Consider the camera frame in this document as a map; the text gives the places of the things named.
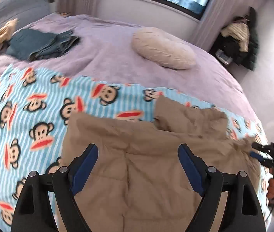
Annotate grey upholstered headboard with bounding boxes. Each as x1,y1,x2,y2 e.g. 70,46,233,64
0,0,51,30

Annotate tan quilted jacket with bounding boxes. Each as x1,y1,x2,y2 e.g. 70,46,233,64
60,96,261,231

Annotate cream knitted pillow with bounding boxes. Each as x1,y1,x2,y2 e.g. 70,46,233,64
131,27,196,70

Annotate right lavender curtain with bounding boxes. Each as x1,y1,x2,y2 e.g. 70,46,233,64
189,0,267,51

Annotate folded dark jeans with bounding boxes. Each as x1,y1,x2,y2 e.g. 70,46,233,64
6,28,80,62

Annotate lavender bedspread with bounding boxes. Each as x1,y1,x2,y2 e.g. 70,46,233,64
0,13,258,121

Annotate blue striped monkey blanket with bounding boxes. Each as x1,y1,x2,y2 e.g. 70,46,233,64
0,63,272,232

